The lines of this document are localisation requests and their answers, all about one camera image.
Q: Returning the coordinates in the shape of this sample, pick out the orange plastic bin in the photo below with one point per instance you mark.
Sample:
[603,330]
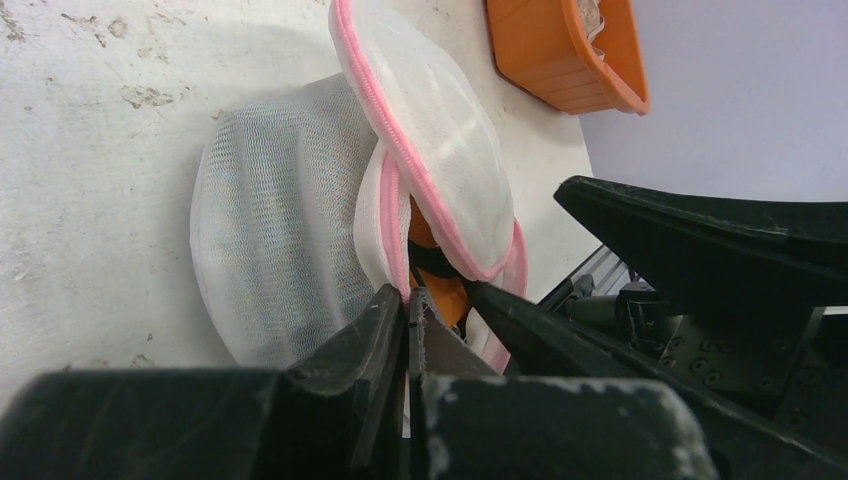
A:
[543,48]

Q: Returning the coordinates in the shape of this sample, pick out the pink-trimmed mesh laundry bag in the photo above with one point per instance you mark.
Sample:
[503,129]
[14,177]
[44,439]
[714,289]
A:
[301,205]

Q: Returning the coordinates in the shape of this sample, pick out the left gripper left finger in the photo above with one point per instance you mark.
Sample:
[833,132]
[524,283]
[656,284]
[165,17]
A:
[335,414]

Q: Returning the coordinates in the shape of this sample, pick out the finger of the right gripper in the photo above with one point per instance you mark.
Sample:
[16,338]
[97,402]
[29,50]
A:
[543,344]
[760,262]

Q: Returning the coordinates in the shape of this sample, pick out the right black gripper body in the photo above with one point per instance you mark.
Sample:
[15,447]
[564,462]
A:
[795,377]

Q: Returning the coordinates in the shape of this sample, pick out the orange and black bra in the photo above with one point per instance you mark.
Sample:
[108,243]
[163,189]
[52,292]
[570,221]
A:
[430,268]

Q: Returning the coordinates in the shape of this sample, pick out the beige lace bra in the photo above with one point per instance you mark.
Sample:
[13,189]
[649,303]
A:
[591,18]

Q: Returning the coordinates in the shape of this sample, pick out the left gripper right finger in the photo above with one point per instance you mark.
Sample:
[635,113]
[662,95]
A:
[469,422]

